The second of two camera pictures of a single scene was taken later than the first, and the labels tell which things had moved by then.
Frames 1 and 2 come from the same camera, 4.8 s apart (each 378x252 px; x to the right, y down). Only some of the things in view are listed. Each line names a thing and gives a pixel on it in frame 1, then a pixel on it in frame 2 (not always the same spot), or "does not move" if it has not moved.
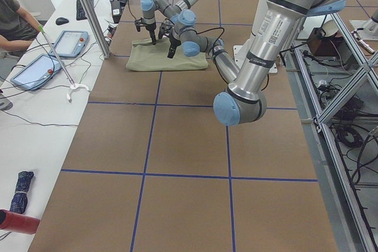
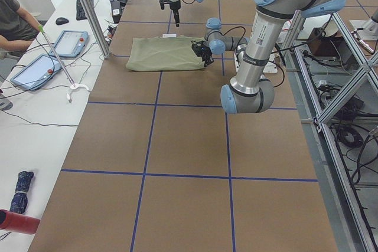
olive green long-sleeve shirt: (145, 55) does not move
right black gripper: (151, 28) to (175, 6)
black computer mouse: (61, 20) does not move
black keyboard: (80, 13) does not move
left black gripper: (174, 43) to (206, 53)
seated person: (18, 28) does not move
